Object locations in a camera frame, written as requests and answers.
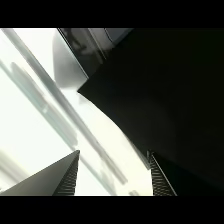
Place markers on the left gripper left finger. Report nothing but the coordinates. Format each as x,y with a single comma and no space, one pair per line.
50,180

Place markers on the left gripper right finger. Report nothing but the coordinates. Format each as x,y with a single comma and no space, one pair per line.
166,183

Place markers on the black garment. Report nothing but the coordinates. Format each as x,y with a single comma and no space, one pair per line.
166,100

